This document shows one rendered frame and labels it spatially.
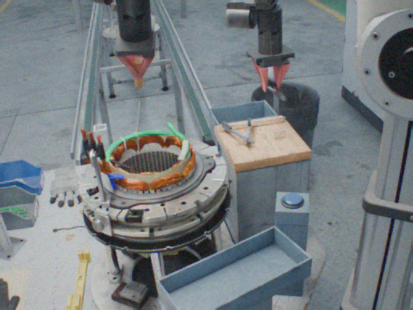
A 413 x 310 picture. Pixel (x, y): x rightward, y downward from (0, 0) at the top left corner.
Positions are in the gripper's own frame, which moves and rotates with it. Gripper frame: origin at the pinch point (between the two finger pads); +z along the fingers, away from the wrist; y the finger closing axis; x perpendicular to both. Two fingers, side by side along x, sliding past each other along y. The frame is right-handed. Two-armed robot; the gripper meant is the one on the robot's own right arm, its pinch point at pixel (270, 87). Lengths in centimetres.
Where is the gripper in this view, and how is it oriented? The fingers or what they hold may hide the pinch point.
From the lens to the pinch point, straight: 116.1
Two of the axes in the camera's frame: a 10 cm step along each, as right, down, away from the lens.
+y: -9.7, 1.8, -1.6
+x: 2.3, 4.9, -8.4
